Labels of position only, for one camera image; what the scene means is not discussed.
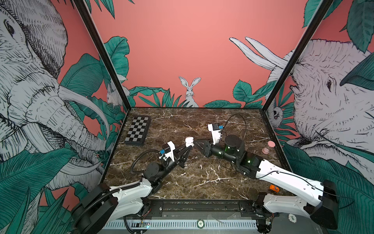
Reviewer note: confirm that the small orange toy car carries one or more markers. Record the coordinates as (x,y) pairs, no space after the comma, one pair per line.
(274,188)

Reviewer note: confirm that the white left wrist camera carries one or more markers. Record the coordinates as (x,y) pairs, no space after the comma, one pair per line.
(167,151)

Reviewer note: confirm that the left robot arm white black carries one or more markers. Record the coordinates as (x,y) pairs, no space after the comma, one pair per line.
(104,203)

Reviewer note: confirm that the black white checkerboard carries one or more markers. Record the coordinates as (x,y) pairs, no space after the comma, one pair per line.
(138,130)

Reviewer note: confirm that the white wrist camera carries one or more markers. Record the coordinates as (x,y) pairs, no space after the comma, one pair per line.
(216,131)
(167,151)

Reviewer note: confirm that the black metal frame post left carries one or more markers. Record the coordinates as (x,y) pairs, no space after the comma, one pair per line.
(95,36)

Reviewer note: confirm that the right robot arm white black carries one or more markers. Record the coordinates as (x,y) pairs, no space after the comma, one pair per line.
(311,198)

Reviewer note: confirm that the black metal frame post right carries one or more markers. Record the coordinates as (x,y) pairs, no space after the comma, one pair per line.
(314,23)

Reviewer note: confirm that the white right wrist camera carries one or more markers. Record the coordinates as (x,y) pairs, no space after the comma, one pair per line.
(216,131)

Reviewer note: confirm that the white slotted cable duct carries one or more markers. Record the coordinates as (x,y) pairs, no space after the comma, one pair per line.
(185,224)

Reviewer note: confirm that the pink hourglass timer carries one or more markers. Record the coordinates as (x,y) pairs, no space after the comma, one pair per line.
(270,145)

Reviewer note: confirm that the black metal frame post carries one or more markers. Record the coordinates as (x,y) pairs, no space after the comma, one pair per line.
(95,36)
(314,23)

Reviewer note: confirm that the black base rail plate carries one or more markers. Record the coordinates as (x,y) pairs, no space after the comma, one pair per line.
(246,208)

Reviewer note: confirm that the white earbuds charging case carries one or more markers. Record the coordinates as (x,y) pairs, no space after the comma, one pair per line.
(189,141)

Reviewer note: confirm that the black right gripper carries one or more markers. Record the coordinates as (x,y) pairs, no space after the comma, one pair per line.
(209,150)

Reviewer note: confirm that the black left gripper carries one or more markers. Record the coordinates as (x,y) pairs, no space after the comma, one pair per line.
(177,156)

